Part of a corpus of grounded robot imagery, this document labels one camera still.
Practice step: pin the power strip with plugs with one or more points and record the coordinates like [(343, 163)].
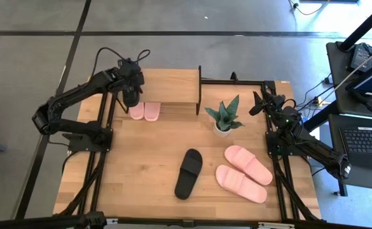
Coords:
[(318, 101)]

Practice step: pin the large pink slide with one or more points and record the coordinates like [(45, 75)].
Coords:
[(239, 184), (249, 165)]

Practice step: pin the black aluminium table frame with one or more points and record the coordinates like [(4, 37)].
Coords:
[(230, 81)]

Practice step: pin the small pink slide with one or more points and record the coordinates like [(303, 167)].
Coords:
[(137, 111), (152, 111)]

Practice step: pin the black laptop keyboard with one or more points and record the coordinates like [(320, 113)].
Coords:
[(363, 143)]

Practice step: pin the wooden shelf with black frame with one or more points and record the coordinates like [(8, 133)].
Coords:
[(173, 86)]

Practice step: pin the black side desk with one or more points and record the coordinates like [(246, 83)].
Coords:
[(333, 63)]

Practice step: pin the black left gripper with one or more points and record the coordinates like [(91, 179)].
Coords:
[(130, 74)]

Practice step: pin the thick black pole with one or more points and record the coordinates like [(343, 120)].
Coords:
[(363, 27)]

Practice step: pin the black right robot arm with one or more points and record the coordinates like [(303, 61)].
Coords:
[(316, 152)]

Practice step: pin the snake plant in white pot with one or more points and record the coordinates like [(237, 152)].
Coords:
[(225, 117)]

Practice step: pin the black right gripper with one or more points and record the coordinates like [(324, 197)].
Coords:
[(273, 101)]

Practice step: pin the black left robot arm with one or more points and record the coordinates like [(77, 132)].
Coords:
[(74, 92)]

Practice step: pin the slanted black strut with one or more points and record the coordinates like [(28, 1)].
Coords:
[(319, 117)]

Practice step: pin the black power adapter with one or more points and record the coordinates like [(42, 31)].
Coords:
[(360, 57)]

